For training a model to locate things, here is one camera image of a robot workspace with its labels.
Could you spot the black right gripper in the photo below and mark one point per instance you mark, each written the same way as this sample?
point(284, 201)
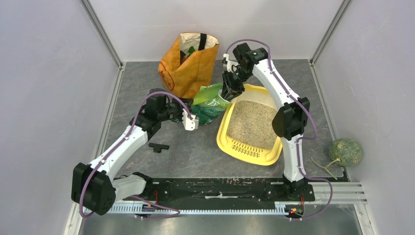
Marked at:
point(229, 89)

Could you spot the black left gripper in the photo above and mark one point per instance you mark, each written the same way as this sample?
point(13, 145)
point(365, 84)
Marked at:
point(180, 105)

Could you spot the green cat litter bag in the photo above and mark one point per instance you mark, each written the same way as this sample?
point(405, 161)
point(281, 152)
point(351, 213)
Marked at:
point(208, 103)

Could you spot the black bag clip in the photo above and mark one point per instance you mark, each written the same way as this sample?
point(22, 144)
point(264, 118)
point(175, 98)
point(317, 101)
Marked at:
point(158, 148)

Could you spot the yellow litter box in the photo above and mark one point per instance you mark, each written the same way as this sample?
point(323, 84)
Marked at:
point(246, 132)

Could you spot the orange paper shopping bag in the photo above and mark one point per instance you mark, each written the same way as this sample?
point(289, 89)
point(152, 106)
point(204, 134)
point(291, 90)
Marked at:
point(188, 64)

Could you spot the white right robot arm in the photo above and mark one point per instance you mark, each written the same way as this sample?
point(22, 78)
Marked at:
point(293, 111)

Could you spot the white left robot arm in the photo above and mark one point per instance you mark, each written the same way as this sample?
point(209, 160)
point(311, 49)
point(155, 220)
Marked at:
point(94, 186)

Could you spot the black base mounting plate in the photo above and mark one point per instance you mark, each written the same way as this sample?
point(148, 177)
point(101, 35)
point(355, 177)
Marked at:
point(226, 193)

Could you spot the green netted melon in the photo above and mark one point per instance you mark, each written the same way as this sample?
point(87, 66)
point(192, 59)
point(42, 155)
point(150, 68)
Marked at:
point(342, 152)

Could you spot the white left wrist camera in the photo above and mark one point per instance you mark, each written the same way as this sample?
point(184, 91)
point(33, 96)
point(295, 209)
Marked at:
point(190, 121)

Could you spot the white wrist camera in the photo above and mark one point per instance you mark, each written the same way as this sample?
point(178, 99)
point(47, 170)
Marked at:
point(231, 66)
point(190, 121)

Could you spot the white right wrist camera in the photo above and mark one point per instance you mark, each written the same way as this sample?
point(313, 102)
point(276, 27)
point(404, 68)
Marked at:
point(231, 66)

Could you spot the aluminium slotted rail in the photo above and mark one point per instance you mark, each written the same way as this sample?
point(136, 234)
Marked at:
point(142, 208)

